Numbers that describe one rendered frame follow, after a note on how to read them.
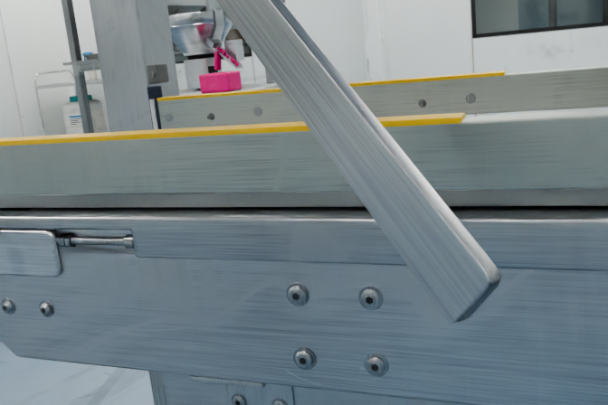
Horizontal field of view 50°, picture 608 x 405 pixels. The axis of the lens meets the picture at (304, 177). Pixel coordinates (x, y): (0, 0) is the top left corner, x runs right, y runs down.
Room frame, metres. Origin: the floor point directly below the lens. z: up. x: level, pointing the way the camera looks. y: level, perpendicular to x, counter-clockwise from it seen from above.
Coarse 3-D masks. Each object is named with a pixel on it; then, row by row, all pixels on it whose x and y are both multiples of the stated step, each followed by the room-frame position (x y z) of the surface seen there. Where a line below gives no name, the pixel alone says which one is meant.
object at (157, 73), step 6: (150, 66) 0.69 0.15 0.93; (156, 66) 0.68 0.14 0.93; (162, 66) 0.69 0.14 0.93; (150, 72) 0.68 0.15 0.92; (156, 72) 0.68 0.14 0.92; (162, 72) 0.69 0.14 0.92; (150, 78) 0.69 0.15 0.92; (156, 78) 0.68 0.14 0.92; (162, 78) 0.69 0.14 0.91; (168, 78) 0.70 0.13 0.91
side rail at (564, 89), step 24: (528, 72) 0.53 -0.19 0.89; (552, 72) 0.53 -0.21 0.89; (576, 72) 0.52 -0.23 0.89; (600, 72) 0.51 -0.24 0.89; (240, 96) 0.63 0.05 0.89; (264, 96) 0.62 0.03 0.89; (360, 96) 0.59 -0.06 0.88; (384, 96) 0.58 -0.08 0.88; (408, 96) 0.57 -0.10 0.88; (432, 96) 0.56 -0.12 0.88; (456, 96) 0.55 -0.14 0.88; (480, 96) 0.55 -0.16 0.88; (504, 96) 0.54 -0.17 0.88; (528, 96) 0.53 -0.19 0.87; (552, 96) 0.53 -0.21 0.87; (576, 96) 0.52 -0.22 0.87; (600, 96) 0.51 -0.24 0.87; (168, 120) 0.66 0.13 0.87; (192, 120) 0.65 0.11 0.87; (216, 120) 0.64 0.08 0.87; (240, 120) 0.63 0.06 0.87; (264, 120) 0.62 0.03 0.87; (288, 120) 0.61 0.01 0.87
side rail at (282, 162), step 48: (48, 144) 0.38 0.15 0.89; (96, 144) 0.36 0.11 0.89; (144, 144) 0.35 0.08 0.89; (192, 144) 0.34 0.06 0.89; (240, 144) 0.33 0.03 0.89; (288, 144) 0.32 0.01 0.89; (432, 144) 0.29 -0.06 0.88; (480, 144) 0.28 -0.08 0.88; (528, 144) 0.28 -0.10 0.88; (576, 144) 0.27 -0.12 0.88; (0, 192) 0.39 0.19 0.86; (48, 192) 0.38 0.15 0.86; (96, 192) 0.37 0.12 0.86; (144, 192) 0.35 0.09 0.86; (192, 192) 0.34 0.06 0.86; (240, 192) 0.33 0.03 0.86; (288, 192) 0.32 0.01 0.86
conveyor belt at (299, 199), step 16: (304, 192) 0.34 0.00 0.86; (320, 192) 0.33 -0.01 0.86; (336, 192) 0.33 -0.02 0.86; (352, 192) 0.33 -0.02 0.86; (448, 192) 0.31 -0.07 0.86; (464, 192) 0.30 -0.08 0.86; (480, 192) 0.30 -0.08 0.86; (496, 192) 0.30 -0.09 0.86; (512, 192) 0.30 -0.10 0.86; (528, 192) 0.29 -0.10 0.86; (544, 192) 0.29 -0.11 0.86; (560, 192) 0.29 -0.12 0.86; (576, 192) 0.29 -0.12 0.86; (592, 192) 0.28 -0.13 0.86
